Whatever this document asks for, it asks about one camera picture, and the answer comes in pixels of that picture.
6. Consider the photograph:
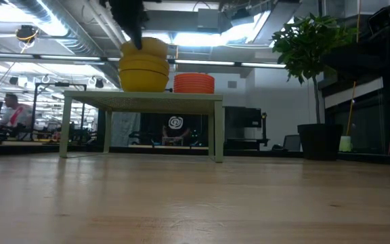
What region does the green perforated metal shelf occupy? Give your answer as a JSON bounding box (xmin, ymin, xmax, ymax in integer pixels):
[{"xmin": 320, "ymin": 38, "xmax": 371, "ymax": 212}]
[{"xmin": 58, "ymin": 89, "xmax": 225, "ymax": 164}]

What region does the yellow cable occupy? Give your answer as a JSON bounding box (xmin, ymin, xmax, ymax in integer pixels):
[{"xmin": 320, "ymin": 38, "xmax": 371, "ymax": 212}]
[{"xmin": 347, "ymin": 0, "xmax": 362, "ymax": 134}]

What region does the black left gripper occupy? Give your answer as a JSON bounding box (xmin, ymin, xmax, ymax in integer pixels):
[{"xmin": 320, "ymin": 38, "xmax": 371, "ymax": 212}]
[{"xmin": 108, "ymin": 0, "xmax": 149, "ymax": 51}]

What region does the black plant pot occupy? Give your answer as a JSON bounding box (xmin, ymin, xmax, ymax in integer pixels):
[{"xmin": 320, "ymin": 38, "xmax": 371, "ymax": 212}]
[{"xmin": 297, "ymin": 123, "xmax": 344, "ymax": 161}]

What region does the black machine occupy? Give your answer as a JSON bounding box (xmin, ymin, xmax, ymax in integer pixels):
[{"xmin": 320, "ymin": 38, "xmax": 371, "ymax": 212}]
[{"xmin": 223, "ymin": 106, "xmax": 271, "ymax": 151}]

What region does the black metal rack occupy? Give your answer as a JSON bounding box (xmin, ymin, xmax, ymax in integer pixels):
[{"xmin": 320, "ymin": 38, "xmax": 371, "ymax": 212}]
[{"xmin": 31, "ymin": 81, "xmax": 88, "ymax": 142}]

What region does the person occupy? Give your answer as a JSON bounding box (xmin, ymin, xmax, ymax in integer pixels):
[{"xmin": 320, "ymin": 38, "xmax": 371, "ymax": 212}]
[
  {"xmin": 0, "ymin": 93, "xmax": 36, "ymax": 138},
  {"xmin": 160, "ymin": 115, "xmax": 192, "ymax": 147}
]

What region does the black round ceiling device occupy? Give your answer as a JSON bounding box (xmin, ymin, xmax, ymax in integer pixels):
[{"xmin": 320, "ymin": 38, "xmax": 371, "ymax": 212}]
[{"xmin": 15, "ymin": 25, "xmax": 40, "ymax": 44}]

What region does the ceiling light strip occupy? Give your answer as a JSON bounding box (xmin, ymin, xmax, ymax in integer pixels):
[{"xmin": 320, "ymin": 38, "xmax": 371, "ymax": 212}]
[{"xmin": 173, "ymin": 59, "xmax": 287, "ymax": 68}]

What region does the pale green container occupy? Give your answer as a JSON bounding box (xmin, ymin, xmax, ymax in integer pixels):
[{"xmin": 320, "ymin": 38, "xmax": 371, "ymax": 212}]
[{"xmin": 339, "ymin": 135, "xmax": 353, "ymax": 153}]

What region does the grey chair back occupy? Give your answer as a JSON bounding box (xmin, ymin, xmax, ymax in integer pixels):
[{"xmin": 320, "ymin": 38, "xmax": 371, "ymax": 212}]
[{"xmin": 282, "ymin": 134, "xmax": 301, "ymax": 152}]

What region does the grey ceiling box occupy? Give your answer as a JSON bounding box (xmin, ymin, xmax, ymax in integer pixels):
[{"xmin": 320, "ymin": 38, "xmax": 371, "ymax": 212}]
[{"xmin": 197, "ymin": 8, "xmax": 219, "ymax": 30}]

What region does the green leafy plant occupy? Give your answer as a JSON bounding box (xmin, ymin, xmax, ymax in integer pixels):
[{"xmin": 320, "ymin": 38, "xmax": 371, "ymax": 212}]
[{"xmin": 271, "ymin": 12, "xmax": 358, "ymax": 125}]

